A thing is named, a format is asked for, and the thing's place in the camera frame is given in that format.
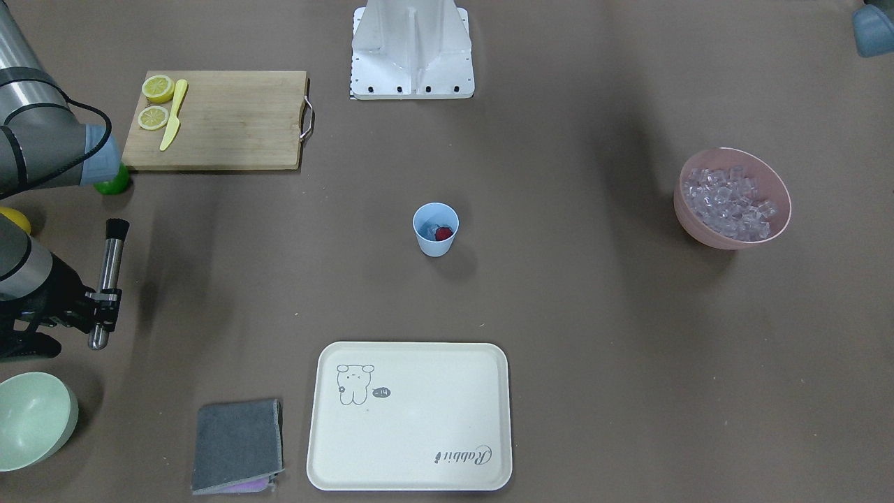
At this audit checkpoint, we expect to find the light blue plastic cup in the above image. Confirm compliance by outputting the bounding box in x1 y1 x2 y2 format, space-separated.
411 203 460 257

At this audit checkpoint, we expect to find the lemon half lower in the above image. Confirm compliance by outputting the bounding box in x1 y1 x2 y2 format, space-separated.
137 105 170 131

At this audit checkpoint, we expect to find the yellow plastic knife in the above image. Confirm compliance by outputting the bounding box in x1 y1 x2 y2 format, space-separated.
159 79 189 152

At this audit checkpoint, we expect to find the red strawberry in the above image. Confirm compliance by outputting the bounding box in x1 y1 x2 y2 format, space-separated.
434 226 454 242

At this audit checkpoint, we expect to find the bamboo cutting board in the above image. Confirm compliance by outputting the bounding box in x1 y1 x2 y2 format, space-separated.
122 70 315 172

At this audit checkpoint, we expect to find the mint green bowl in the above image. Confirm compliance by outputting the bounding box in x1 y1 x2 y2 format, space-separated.
1 372 79 472

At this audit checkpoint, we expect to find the lemon half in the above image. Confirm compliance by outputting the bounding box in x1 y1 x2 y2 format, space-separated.
137 105 170 131
141 74 175 105

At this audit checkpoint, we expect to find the pile of clear ice cubes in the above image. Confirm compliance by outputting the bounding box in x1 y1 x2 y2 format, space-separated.
682 165 779 242

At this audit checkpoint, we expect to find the steel muddler black tip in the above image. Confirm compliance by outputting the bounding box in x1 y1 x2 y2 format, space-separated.
87 219 130 351

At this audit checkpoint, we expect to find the grey folded cloth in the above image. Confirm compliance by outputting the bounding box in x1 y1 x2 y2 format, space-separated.
191 398 284 495

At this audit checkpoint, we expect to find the lemon half upper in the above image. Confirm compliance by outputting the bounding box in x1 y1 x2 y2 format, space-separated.
141 74 175 105

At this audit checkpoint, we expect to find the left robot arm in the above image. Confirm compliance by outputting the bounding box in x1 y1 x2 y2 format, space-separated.
852 1 893 58

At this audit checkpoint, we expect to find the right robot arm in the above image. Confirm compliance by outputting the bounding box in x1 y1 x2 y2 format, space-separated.
1 3 122 334

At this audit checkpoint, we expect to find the yellow lemon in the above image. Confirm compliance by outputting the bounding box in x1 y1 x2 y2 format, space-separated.
0 207 32 235

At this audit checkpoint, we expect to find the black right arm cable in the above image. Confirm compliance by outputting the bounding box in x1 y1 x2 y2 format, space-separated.
0 67 112 196

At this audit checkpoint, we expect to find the green lime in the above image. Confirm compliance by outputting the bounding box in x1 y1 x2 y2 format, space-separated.
93 163 131 196

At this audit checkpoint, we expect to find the pink bowl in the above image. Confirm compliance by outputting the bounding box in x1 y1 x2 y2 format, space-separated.
674 147 791 249

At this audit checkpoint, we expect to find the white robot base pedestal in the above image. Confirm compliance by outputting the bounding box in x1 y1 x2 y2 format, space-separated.
349 1 476 100

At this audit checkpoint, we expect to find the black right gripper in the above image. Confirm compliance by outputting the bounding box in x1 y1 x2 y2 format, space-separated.
1 256 122 334

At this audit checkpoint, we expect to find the cream rabbit serving tray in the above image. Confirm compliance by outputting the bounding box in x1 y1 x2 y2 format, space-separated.
306 342 513 491

